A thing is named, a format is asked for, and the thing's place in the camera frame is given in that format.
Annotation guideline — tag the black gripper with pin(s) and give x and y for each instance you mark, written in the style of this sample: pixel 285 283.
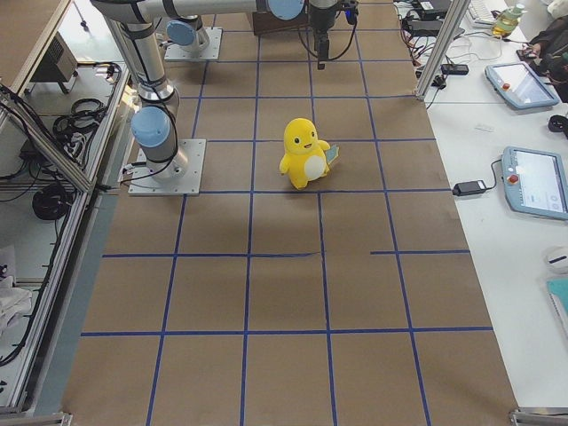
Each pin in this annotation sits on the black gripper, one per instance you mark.
pixel 319 19

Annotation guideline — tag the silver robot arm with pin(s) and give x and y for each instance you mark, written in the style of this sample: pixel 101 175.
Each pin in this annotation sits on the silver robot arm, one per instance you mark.
pixel 188 33
pixel 154 125

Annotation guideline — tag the yellow plush dinosaur toy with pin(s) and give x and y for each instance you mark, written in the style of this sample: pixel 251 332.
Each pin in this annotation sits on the yellow plush dinosaur toy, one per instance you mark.
pixel 306 158

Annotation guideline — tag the green drink bottle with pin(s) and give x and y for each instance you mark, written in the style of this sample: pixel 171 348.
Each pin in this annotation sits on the green drink bottle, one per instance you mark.
pixel 507 21

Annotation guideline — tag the far blue teach pendant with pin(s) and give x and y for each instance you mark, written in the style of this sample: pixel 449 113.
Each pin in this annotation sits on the far blue teach pendant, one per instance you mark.
pixel 519 86

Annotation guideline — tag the blue teach pendant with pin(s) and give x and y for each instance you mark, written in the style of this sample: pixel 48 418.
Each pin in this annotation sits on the blue teach pendant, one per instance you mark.
pixel 534 182
pixel 519 86

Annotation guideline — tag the black power adapter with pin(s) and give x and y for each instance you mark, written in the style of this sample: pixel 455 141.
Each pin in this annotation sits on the black power adapter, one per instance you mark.
pixel 468 188

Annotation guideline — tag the near blue teach pendant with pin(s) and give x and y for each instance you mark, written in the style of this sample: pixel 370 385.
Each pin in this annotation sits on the near blue teach pendant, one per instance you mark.
pixel 534 182

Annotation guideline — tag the brown paper table cover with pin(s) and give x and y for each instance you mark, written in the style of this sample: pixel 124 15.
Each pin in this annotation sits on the brown paper table cover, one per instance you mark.
pixel 353 301

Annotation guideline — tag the white crumpled cloth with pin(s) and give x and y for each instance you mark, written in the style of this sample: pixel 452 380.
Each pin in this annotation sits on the white crumpled cloth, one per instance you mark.
pixel 15 302

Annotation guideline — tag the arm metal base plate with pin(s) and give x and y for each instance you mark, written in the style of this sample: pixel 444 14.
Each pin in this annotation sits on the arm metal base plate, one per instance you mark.
pixel 182 176
pixel 174 53

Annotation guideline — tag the aluminium frame post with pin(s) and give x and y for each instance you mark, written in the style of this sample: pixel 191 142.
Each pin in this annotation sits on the aluminium frame post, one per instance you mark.
pixel 455 14

